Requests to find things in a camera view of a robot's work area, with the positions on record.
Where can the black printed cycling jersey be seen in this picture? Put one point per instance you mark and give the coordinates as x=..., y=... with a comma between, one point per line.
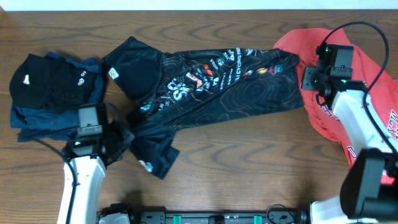
x=175, y=91

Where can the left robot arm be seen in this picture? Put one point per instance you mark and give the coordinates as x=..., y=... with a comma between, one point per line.
x=102, y=138

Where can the folded navy blue shirt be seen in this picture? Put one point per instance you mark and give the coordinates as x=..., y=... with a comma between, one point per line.
x=56, y=124

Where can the folded black shirt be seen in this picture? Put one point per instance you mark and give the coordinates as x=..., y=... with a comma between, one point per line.
x=43, y=83

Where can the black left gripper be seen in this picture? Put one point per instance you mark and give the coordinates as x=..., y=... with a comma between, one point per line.
x=127, y=135

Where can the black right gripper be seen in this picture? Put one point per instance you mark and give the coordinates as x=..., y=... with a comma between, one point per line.
x=306, y=83

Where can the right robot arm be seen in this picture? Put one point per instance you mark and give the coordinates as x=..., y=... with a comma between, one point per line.
x=363, y=198

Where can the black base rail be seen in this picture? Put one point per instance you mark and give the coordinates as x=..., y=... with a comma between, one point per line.
x=202, y=217

